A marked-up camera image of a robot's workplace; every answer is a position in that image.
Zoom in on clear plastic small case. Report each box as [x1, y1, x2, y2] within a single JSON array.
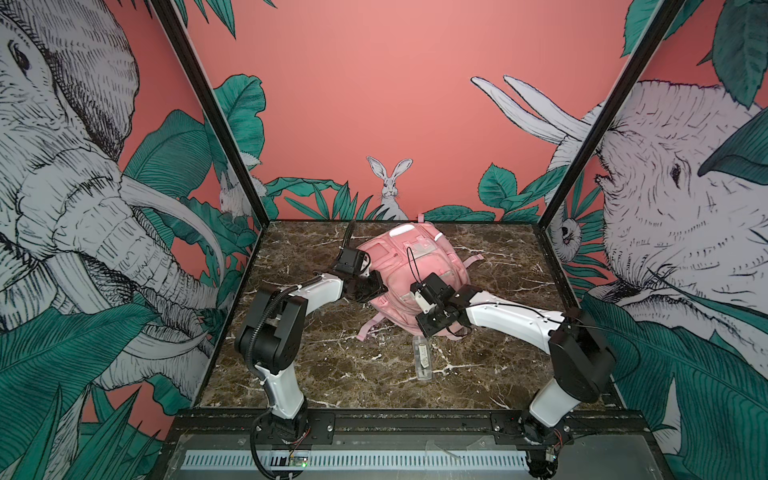
[[412, 336, 433, 381]]

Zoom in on pink student backpack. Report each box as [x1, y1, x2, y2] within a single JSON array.
[[357, 221, 483, 341]]

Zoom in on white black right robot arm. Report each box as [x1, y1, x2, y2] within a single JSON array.
[[412, 285, 617, 445]]

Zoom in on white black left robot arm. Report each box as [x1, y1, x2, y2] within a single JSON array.
[[234, 270, 387, 443]]

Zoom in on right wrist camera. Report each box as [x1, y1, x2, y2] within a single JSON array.
[[410, 273, 456, 313]]

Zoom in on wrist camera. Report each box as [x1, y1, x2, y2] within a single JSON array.
[[410, 273, 456, 313], [331, 247, 370, 276]]

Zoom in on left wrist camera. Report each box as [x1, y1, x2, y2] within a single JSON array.
[[331, 247, 370, 276]]

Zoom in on white perforated cable tray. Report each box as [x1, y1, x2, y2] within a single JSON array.
[[181, 450, 528, 472]]

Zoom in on black front mounting rail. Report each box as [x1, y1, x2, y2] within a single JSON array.
[[166, 408, 650, 448]]

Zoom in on black left corner frame post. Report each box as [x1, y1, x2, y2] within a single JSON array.
[[150, 0, 270, 230]]

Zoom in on black corner frame post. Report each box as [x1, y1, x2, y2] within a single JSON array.
[[150, 0, 270, 230], [537, 0, 685, 230]]

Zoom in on black right corner frame post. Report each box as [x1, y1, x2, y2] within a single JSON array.
[[537, 0, 685, 230]]

